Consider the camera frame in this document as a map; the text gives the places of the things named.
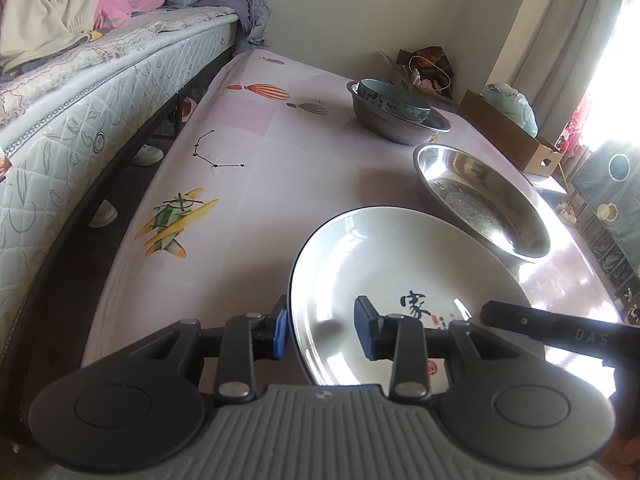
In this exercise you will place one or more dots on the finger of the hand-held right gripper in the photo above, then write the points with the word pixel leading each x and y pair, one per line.
pixel 510 316

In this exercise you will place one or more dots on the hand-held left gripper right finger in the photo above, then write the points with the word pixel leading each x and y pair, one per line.
pixel 362 327

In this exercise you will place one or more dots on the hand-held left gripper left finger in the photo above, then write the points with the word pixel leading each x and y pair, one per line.
pixel 280 332

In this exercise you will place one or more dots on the white ceramic plate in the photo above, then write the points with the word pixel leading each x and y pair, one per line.
pixel 380 260

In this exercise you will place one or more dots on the stainless steel plate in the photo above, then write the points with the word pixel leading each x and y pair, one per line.
pixel 480 200

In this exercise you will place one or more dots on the dark fabric cabinet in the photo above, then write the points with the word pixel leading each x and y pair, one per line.
pixel 600 200

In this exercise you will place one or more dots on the pink printed tablecloth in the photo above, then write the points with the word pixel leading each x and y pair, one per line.
pixel 275 185

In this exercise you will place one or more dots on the open brown cardboard box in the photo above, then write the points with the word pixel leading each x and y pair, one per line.
pixel 500 130

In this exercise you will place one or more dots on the stainless steel bowl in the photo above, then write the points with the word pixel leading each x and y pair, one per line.
pixel 385 127

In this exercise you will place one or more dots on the pale green plastic bag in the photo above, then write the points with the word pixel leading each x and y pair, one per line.
pixel 515 105

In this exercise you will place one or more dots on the white shoe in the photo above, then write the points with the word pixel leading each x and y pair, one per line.
pixel 147 155
pixel 103 213

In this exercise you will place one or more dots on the blue-green patterned bowl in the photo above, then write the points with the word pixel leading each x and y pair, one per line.
pixel 385 95

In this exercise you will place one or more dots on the red slipper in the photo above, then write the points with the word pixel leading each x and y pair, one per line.
pixel 186 108

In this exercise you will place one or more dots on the cardboard box with clutter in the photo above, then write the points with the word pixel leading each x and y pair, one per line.
pixel 400 72

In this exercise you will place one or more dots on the dark patterned bag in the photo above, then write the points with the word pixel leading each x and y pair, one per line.
pixel 432 57

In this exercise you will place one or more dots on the white quilted mattress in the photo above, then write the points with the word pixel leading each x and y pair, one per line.
pixel 100 125

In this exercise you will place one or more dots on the beige curtain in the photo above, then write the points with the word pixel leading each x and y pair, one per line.
pixel 550 20

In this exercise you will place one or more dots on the grey cloth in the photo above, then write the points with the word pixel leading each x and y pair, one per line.
pixel 250 15

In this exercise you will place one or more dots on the beige cloth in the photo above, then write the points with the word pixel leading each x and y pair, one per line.
pixel 45 5

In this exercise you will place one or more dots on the dark bed frame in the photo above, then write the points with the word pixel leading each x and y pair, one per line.
pixel 125 152

